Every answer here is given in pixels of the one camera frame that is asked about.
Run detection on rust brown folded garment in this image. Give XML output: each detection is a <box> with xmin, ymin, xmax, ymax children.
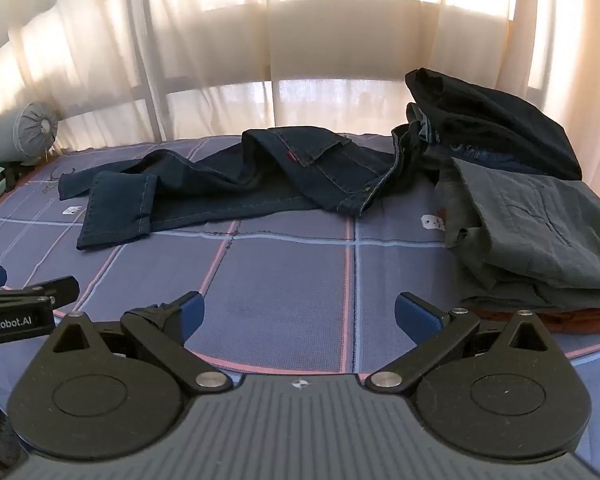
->
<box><xmin>460</xmin><ymin>304</ymin><xmax>600</xmax><ymax>336</ymax></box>

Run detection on cream sheer curtain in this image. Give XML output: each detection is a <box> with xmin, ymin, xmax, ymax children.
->
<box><xmin>0</xmin><ymin>0</ymin><xmax>600</xmax><ymax>201</ymax></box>

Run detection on dark blue jeans pants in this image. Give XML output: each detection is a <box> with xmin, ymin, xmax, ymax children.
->
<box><xmin>57</xmin><ymin>127</ymin><xmax>431</xmax><ymax>251</ymax></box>

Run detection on dark navy garment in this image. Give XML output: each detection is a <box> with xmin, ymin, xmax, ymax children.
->
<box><xmin>404</xmin><ymin>67</ymin><xmax>583</xmax><ymax>182</ymax></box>

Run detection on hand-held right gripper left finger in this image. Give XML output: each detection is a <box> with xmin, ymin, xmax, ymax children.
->
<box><xmin>42</xmin><ymin>291</ymin><xmax>233</xmax><ymax>393</ymax></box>

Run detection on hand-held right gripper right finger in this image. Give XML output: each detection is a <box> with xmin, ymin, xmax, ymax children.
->
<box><xmin>365</xmin><ymin>291</ymin><xmax>557</xmax><ymax>392</ymax></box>

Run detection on grey bolster pillow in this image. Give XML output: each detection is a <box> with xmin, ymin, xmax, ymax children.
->
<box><xmin>11</xmin><ymin>101</ymin><xmax>61</xmax><ymax>167</ymax></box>

